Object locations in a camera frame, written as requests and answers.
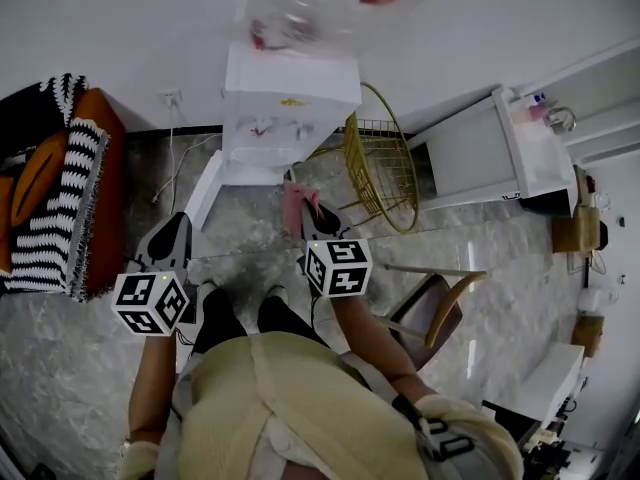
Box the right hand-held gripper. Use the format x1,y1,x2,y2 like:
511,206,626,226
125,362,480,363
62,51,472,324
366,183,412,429
297,199,376,300

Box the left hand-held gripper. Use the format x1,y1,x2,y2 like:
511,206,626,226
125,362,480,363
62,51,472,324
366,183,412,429
109,210,196,338

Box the pink cloth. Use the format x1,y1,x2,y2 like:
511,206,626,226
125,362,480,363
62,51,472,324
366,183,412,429
281,179,322,243

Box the person's left forearm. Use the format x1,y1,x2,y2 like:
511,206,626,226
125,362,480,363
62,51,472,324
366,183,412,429
127,331,178,444

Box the person's right forearm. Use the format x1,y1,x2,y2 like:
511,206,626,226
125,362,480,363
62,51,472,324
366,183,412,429
331,295,429,400

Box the person's black trousers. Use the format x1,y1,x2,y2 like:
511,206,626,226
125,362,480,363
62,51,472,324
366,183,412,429
191,286,329,355

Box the white slotted drip tray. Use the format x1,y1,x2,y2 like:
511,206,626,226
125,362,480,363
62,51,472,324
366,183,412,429
229,145,302,170

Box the black and white striped blanket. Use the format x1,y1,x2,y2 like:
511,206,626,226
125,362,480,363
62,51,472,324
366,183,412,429
0,72,112,303

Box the wooden chair with brown seat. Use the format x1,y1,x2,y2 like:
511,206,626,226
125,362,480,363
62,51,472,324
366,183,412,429
369,262,490,372

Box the mustard cushion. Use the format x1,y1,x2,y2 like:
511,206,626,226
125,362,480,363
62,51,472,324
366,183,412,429
9,130,70,229

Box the person's cream shirt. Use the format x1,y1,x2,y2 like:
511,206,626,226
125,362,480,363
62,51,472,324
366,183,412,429
117,330,525,480

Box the large brown cardboard box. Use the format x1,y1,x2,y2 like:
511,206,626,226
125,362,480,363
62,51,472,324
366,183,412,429
551,206,601,255

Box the white storage box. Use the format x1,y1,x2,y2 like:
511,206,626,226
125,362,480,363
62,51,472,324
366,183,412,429
519,342,587,427

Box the small brown cardboard box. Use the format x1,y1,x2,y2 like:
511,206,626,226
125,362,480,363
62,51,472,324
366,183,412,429
571,315,607,360

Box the gold wire chair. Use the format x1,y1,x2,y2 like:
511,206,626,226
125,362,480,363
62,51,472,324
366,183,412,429
291,81,421,234

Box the white power cable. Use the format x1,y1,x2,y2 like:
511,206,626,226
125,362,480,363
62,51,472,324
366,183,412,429
151,98,182,205

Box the black harness strap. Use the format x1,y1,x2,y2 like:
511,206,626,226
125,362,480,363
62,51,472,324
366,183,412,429
391,391,476,464

